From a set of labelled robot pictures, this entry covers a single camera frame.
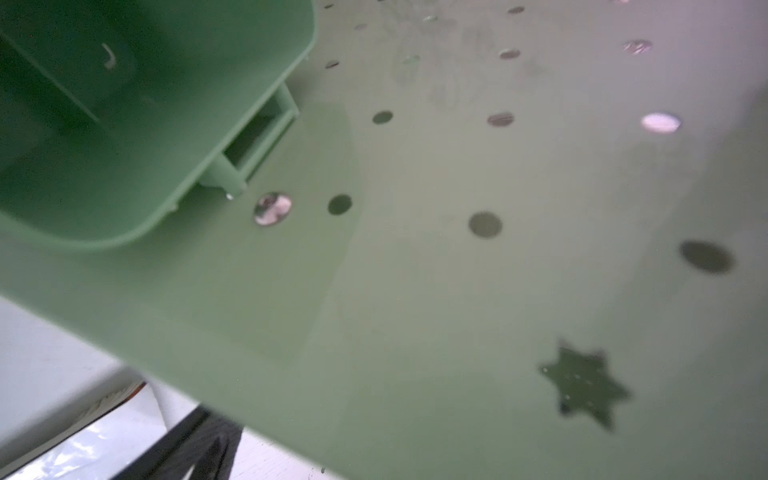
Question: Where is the green pen holder cup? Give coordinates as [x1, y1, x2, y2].
[1, 1, 317, 251]

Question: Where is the green metal bookshelf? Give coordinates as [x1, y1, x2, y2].
[1, 1, 767, 479]

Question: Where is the white science youth magazine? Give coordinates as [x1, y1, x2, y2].
[1, 371, 197, 479]

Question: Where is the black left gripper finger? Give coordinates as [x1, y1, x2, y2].
[114, 406, 243, 480]

